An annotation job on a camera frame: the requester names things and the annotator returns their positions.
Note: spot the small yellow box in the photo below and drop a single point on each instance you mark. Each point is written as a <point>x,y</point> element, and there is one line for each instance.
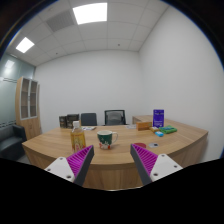
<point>153,129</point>

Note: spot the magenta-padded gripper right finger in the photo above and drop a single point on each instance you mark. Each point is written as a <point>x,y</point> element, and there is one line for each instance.
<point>163,165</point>

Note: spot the dark padded office chair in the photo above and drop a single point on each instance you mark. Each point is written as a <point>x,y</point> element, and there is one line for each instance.
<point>88,119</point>

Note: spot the black leather sofa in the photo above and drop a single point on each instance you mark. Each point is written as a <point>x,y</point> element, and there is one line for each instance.
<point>10,141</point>

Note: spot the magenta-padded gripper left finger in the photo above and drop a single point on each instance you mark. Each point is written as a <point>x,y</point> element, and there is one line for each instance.
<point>60,166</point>

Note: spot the green and white printed mug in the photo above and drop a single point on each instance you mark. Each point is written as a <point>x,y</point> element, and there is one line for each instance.
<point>105,139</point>

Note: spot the low wooden side cabinet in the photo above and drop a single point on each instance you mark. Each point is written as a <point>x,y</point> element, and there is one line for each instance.
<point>141,118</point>

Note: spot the yellow-labelled tea drink bottle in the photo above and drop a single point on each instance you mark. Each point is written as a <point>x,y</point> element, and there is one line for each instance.
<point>77,140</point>

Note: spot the upright purple box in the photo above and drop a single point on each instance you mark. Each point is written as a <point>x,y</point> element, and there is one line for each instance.
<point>158,118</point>

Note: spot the black mesh office chair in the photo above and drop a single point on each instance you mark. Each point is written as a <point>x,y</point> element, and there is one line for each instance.
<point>115,117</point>

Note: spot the wooden glass-door shelf cabinet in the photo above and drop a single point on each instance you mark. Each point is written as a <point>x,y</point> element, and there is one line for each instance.
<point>30,125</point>

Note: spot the large dark printed box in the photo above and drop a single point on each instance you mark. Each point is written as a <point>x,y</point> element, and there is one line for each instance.
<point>72,119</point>

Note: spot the green flat package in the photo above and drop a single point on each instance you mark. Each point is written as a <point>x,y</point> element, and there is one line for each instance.
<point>168,129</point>

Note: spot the orange wooden box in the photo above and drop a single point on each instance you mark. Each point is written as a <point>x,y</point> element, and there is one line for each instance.
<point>144,125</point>

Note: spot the white paper sheet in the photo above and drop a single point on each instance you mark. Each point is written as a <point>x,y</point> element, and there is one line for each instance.
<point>131,126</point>

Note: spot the small light blue box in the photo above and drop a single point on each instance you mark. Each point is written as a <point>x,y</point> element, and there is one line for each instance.
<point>159,133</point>

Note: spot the printed leaflet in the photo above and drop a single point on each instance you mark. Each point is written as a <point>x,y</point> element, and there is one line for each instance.
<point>88,128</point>

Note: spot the rectangular ceiling light panel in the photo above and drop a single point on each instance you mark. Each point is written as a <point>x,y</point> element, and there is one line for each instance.
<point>25,45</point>
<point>90,13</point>

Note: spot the ceiling air vent grille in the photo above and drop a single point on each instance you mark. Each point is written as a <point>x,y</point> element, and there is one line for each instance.
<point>60,21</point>

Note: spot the small dark printed box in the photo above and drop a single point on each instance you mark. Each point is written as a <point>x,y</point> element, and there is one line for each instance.
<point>62,121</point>

